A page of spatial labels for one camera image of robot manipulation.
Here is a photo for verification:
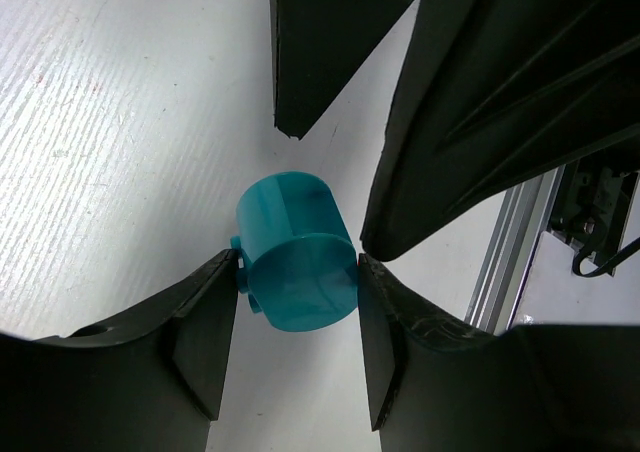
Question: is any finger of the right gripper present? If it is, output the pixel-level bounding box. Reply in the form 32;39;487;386
269;0;414;139
361;0;639;262

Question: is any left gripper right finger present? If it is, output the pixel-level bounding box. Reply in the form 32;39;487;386
358;255;639;451

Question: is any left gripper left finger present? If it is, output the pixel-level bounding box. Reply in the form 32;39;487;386
1;249;238;451

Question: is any teal rounded lego brick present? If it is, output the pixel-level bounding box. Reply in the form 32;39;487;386
231;172;358;332

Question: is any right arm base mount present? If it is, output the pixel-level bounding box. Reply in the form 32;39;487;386
549;159;639;278

